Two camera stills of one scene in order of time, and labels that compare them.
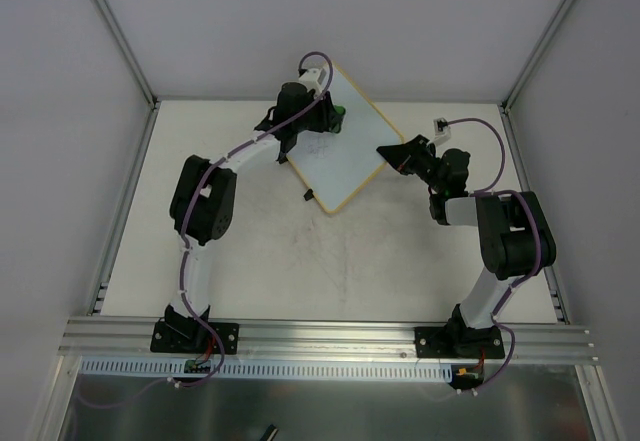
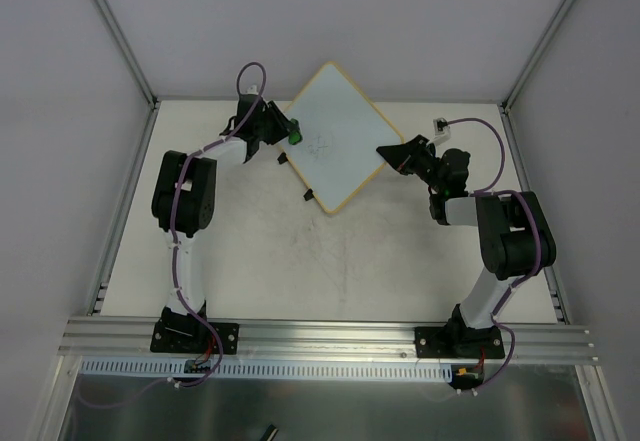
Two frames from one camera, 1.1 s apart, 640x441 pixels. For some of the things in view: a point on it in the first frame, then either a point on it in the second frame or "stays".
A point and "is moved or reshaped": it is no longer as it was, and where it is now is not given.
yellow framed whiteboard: [333, 164] stays
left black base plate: [192, 337] stays
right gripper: [416, 156] stays
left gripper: [298, 124] → [273, 124]
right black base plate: [450, 342] stays
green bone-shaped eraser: [341, 111] is moved or reshaped
